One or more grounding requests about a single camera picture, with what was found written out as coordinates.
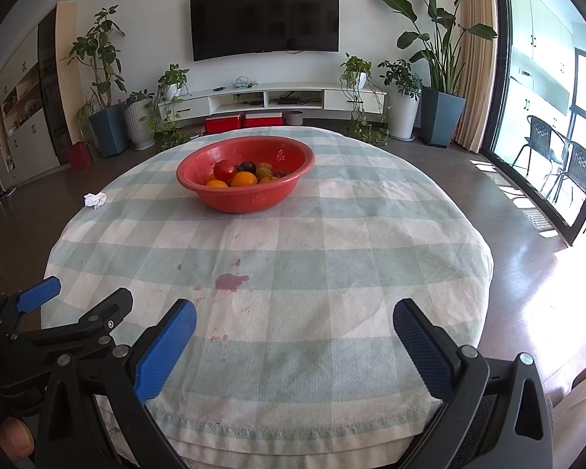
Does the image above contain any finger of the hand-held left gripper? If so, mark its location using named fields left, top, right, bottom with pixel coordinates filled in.
left=0, top=276, right=62, bottom=338
left=0, top=287, right=134, bottom=368

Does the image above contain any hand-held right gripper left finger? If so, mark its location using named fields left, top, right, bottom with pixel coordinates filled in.
left=34, top=298, right=197, bottom=469

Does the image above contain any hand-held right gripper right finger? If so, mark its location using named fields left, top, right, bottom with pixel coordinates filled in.
left=392, top=298, right=554, bottom=469

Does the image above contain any red plastic basin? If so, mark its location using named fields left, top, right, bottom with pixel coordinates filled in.
left=177, top=137, right=315, bottom=214

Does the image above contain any person's left hand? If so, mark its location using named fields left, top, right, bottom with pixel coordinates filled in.
left=0, top=415, right=36, bottom=461

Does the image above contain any green checked tablecloth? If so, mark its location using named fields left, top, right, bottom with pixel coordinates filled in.
left=43, top=126, right=494, bottom=460

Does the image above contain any small red container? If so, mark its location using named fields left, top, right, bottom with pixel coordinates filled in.
left=68, top=141, right=95, bottom=171

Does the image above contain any beige cushion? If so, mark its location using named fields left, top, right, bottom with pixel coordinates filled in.
left=549, top=366, right=586, bottom=469

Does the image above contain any leafy tree blue-grey pot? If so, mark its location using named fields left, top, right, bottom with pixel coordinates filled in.
left=61, top=6, right=130, bottom=158

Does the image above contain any plant in white ribbed pot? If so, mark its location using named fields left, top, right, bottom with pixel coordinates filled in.
left=123, top=89, right=156, bottom=150

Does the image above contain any red storage box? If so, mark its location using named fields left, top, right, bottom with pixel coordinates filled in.
left=244, top=112, right=285, bottom=129
left=205, top=114, right=241, bottom=134

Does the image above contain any white television cabinet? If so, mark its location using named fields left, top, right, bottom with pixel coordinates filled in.
left=159, top=87, right=388, bottom=123

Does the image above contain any bird-of-paradise plant blue-grey pot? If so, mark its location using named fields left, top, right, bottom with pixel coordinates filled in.
left=373, top=0, right=498, bottom=149

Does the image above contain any trailing pothos white pot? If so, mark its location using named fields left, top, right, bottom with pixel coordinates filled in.
left=339, top=53, right=391, bottom=146
left=149, top=63, right=192, bottom=152

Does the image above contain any bushy plant tall white pot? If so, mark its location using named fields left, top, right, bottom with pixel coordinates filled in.
left=377, top=59, right=422, bottom=141

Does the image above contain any black balcony chair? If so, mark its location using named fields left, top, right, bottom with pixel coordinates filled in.
left=513, top=115, right=567, bottom=177
left=547, top=139, right=586, bottom=207

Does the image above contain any black sliding glass door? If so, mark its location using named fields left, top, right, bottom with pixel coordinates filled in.
left=483, top=0, right=586, bottom=248

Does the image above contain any beige curtain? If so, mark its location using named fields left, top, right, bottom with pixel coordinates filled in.
left=456, top=0, right=499, bottom=154

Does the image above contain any wooden wall cabinet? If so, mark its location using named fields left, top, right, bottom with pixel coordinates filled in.
left=0, top=2, right=74, bottom=187

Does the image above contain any black wall television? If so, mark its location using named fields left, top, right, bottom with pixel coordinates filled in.
left=190, top=0, right=340, bottom=63

